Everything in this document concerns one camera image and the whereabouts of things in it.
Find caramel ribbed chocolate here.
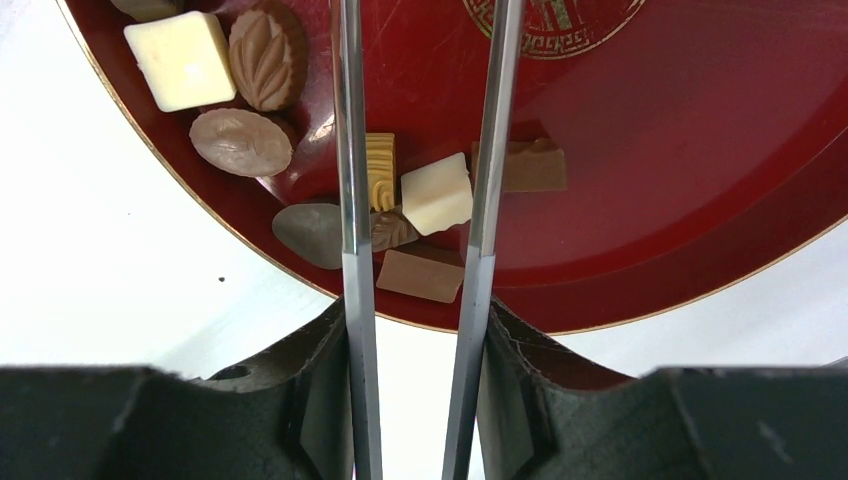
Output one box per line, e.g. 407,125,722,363
366,133,396,212

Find silver white-handled tongs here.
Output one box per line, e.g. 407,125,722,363
330,0,524,479

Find white block chocolate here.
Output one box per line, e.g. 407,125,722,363
123,11,237,113

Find round milk chocolate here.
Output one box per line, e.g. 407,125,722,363
189,108,298,178

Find white square chocolate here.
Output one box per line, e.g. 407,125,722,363
400,152,473,236

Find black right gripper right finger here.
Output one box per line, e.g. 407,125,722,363
477,302,847,479

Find milk chocolate bar piece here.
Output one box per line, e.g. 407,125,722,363
502,138,567,193

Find red round plate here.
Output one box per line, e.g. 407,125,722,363
57,1,847,334

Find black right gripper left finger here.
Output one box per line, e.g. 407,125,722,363
1,301,354,479

